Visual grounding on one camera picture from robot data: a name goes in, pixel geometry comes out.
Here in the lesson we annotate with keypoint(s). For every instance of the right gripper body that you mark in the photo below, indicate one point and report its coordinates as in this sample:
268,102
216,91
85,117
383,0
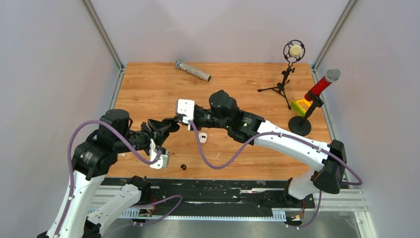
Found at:
203,119

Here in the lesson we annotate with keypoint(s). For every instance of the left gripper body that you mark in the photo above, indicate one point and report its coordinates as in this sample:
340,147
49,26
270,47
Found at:
141,139

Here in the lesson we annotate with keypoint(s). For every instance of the black earbuds charging case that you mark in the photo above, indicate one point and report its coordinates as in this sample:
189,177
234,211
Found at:
173,127

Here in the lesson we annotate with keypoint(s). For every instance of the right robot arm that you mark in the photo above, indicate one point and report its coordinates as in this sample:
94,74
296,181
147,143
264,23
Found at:
326,160

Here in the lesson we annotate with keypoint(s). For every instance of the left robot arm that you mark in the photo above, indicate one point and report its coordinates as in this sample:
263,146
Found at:
89,164

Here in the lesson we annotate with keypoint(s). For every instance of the white earbuds charging case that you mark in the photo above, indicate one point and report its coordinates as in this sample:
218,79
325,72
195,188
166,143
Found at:
203,137

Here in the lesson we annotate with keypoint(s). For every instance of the silver glitter microphone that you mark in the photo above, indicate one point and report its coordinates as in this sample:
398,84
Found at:
192,70

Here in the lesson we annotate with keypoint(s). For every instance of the black round-base microphone stand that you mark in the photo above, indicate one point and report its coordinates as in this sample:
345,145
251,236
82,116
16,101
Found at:
301,125

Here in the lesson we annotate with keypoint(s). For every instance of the yellow green toy block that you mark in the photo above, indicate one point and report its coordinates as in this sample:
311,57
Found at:
300,106

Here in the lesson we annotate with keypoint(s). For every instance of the black tripod microphone stand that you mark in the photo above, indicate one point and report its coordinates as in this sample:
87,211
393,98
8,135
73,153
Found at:
293,52

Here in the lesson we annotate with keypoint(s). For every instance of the red glitter microphone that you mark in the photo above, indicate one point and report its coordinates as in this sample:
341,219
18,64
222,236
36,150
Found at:
332,75

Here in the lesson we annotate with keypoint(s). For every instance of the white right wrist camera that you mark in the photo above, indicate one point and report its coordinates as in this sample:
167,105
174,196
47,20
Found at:
185,109

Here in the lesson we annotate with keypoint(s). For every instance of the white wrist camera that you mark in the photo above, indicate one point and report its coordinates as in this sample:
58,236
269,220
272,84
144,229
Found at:
158,155
185,109

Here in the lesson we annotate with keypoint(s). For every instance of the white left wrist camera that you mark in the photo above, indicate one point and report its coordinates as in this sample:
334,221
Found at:
158,155

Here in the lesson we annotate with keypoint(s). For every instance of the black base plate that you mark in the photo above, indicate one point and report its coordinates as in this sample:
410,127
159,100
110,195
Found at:
221,198

